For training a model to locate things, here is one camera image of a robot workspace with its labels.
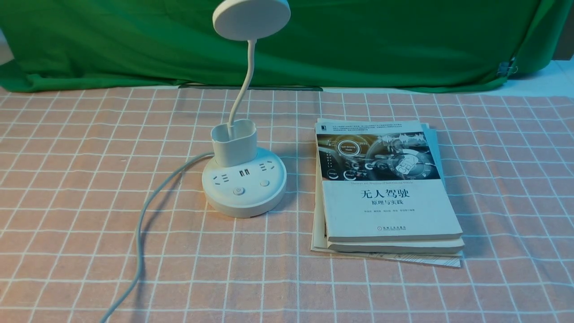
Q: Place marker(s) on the white desk lamp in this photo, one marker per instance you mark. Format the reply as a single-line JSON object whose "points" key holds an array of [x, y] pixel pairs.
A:
{"points": [[243, 180]]}

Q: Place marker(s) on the bottom thin booklet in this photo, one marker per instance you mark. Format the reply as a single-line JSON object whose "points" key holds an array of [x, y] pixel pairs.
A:
{"points": [[417, 260]]}

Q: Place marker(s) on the top white textbook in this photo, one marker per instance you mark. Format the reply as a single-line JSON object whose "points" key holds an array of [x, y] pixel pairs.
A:
{"points": [[385, 197]]}

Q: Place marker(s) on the pink checked tablecloth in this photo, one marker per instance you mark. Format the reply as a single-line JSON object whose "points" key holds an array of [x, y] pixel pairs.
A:
{"points": [[76, 169]]}

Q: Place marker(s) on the metal binder clip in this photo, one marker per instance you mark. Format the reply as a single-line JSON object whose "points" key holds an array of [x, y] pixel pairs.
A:
{"points": [[507, 68]]}

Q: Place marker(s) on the green backdrop cloth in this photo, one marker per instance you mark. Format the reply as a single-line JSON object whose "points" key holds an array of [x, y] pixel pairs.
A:
{"points": [[436, 46]]}

